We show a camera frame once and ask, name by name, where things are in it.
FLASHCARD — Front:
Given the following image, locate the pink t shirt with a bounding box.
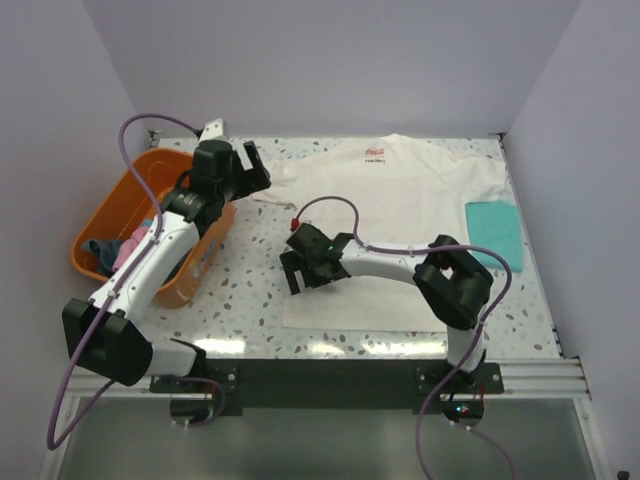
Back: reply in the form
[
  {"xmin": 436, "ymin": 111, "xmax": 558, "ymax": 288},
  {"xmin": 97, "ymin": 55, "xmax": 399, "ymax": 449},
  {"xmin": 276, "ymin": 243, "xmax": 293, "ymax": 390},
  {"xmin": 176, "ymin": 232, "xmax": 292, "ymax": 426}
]
[{"xmin": 113, "ymin": 231, "xmax": 148, "ymax": 272}]

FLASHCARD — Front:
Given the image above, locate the white t shirt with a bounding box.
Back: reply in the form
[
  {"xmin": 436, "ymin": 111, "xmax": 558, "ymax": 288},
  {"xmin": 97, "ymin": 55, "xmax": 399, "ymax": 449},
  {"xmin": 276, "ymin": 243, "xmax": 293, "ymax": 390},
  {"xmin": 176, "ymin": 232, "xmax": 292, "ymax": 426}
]
[{"xmin": 252, "ymin": 134, "xmax": 513, "ymax": 332}]

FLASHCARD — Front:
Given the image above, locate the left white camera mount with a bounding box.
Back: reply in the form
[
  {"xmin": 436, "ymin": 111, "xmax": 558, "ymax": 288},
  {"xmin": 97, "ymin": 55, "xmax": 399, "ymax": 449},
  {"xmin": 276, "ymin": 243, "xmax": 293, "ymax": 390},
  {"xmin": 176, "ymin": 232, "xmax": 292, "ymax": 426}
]
[{"xmin": 198, "ymin": 118, "xmax": 228, "ymax": 143}]

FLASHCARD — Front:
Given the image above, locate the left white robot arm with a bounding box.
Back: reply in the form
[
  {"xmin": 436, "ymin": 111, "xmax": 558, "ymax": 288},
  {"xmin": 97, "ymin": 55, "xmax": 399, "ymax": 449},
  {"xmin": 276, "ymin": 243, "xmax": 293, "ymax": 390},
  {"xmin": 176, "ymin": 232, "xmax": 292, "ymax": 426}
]
[{"xmin": 62, "ymin": 139, "xmax": 271, "ymax": 392}]

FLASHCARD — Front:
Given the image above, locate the dark grey t shirt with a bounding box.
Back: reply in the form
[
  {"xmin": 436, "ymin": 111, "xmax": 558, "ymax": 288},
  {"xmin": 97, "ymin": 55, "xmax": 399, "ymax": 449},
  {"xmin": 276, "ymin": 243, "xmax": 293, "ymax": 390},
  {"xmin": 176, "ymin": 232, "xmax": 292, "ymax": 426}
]
[{"xmin": 82, "ymin": 239, "xmax": 124, "ymax": 277}]

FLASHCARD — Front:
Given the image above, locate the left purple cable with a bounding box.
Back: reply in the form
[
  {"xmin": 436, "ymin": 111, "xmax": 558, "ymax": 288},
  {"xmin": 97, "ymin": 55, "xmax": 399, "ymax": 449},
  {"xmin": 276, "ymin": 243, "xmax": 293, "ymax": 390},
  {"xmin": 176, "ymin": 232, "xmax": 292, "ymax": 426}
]
[{"xmin": 46, "ymin": 114, "xmax": 229, "ymax": 451}]

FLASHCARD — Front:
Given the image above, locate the folded teal t shirt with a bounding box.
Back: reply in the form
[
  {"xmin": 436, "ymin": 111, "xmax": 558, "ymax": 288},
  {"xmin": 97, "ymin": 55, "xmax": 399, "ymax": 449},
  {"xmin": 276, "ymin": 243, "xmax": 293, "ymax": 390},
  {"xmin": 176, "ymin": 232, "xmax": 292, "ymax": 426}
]
[{"xmin": 465, "ymin": 200, "xmax": 524, "ymax": 273}]

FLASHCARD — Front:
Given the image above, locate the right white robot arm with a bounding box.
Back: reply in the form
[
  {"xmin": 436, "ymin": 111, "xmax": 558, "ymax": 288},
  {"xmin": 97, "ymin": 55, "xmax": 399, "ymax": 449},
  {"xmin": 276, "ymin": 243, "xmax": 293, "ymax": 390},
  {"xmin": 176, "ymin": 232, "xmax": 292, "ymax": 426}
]
[{"xmin": 280, "ymin": 223, "xmax": 493, "ymax": 393}]

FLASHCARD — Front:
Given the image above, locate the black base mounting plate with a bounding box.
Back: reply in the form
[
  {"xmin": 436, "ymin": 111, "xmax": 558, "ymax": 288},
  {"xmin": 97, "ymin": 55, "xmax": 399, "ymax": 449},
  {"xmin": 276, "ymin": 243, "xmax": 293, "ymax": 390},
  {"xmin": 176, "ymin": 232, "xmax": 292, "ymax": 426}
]
[{"xmin": 150, "ymin": 359, "xmax": 505, "ymax": 425}]

